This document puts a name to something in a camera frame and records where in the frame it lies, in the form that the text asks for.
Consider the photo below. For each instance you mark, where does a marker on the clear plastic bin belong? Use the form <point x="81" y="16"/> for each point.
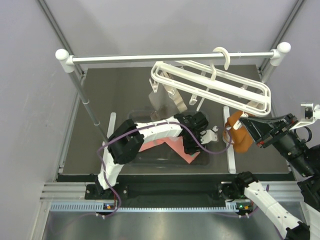
<point x="162" y="156"/>

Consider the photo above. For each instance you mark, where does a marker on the white plastic clip hanger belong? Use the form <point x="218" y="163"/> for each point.
<point x="210" y="83"/>

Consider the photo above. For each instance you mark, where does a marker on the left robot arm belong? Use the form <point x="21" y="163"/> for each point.
<point x="184" y="131"/>

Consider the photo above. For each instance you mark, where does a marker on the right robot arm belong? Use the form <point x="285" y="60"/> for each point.
<point x="306" y="161"/>

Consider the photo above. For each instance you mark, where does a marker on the grey cable duct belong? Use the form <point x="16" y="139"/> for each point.
<point x="101" y="207"/>

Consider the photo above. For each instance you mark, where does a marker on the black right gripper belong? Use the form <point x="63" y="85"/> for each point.
<point x="261" y="127"/>

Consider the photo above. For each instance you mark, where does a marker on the orange beige sock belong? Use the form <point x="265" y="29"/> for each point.
<point x="241" y="139"/>

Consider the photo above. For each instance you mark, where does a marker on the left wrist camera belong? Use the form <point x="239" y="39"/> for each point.
<point x="209" y="135"/>

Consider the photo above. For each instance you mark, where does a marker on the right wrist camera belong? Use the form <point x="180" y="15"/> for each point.
<point x="310" y="113"/>

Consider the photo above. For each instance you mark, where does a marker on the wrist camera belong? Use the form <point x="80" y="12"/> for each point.
<point x="209" y="135"/>
<point x="310" y="113"/>

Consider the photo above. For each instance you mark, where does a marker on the silver clothes rack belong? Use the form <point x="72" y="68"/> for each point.
<point x="275" y="56"/>

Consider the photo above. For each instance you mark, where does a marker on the pink patterned sock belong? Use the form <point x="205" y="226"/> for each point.
<point x="174" y="143"/>

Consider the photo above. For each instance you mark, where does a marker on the grey beige sock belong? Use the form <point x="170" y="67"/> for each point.
<point x="166" y="101"/>

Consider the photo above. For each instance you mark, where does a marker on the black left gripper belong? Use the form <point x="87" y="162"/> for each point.
<point x="189" y="148"/>

